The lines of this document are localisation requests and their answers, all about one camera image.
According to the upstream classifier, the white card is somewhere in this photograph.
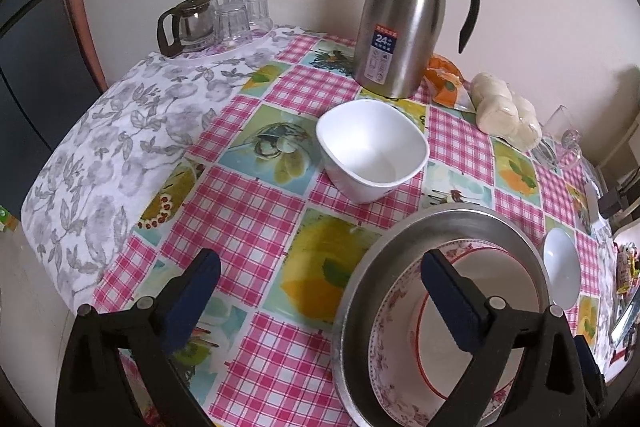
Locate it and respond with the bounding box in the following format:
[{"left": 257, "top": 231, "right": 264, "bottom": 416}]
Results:
[{"left": 584, "top": 182, "right": 601, "bottom": 223}]

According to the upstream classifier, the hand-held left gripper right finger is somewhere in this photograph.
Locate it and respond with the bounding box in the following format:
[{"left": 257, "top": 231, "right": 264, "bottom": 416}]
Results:
[{"left": 420, "top": 249, "right": 586, "bottom": 427}]

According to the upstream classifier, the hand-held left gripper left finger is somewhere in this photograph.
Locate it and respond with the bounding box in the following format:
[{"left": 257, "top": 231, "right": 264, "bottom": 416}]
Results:
[{"left": 55, "top": 248, "right": 222, "bottom": 427}]

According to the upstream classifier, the brown chair back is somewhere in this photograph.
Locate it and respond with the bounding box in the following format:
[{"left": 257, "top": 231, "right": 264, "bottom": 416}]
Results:
[{"left": 65, "top": 0, "right": 108, "bottom": 90}]

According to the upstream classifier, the glass teapot with black handle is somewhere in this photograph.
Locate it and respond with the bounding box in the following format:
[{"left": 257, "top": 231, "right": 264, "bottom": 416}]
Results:
[{"left": 157, "top": 0, "right": 221, "bottom": 58}]

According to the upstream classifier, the pink floral plate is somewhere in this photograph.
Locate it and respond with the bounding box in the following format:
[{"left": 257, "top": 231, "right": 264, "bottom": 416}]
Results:
[{"left": 367, "top": 239, "right": 543, "bottom": 427}]

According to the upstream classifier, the orange plastic bag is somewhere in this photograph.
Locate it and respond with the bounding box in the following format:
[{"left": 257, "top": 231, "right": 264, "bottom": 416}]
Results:
[{"left": 424, "top": 55, "right": 473, "bottom": 110}]

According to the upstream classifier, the stainless steel thermos jug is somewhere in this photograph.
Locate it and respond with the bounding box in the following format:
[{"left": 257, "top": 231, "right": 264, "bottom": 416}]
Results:
[{"left": 353, "top": 0, "right": 481, "bottom": 100}]

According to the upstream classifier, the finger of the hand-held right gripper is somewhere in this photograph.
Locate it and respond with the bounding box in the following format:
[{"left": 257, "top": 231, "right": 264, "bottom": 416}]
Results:
[{"left": 572, "top": 334, "right": 608, "bottom": 418}]

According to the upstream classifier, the dark cabinet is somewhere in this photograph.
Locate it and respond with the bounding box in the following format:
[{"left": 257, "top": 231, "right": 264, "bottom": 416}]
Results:
[{"left": 0, "top": 0, "right": 101, "bottom": 158}]

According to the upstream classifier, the green box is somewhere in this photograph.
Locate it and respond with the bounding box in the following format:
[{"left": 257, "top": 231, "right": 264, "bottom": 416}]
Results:
[{"left": 0, "top": 204, "right": 21, "bottom": 233}]

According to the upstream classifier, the large steel basin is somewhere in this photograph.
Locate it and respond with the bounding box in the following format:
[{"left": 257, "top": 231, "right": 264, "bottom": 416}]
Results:
[{"left": 331, "top": 206, "right": 551, "bottom": 427}]

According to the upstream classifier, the metal utensil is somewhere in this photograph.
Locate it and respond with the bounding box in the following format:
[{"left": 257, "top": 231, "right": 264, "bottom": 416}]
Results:
[{"left": 609, "top": 292, "right": 638, "bottom": 348}]

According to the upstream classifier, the pink checked fruit tablecloth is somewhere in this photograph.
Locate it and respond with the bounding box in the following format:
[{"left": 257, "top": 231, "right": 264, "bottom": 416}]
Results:
[{"left": 100, "top": 32, "right": 621, "bottom": 427}]

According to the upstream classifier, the grey floral white cloth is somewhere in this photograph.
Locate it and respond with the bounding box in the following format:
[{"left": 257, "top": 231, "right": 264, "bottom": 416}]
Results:
[{"left": 20, "top": 27, "right": 291, "bottom": 308}]

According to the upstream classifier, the colourful snack packet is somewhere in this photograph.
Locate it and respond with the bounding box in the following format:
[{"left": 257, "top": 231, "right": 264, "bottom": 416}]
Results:
[{"left": 617, "top": 246, "right": 640, "bottom": 294}]

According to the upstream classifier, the white square bowl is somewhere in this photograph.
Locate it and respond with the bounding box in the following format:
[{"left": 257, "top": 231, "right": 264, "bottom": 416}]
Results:
[{"left": 315, "top": 100, "right": 431, "bottom": 206}]

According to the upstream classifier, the clear glass mug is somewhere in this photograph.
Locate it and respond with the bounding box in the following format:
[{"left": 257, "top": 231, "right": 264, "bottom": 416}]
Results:
[{"left": 530, "top": 105, "right": 583, "bottom": 170}]

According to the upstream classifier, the bag of white buns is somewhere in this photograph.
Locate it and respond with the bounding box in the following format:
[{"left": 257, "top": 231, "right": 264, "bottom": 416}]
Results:
[{"left": 470, "top": 72, "right": 543, "bottom": 152}]

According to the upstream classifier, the red-rimmed white bowl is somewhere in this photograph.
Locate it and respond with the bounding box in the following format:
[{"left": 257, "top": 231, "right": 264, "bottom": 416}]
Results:
[{"left": 414, "top": 252, "right": 543, "bottom": 403}]

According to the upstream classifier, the small white round bowl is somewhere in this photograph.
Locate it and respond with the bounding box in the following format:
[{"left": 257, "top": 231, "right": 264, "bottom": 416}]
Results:
[{"left": 542, "top": 227, "right": 582, "bottom": 310}]

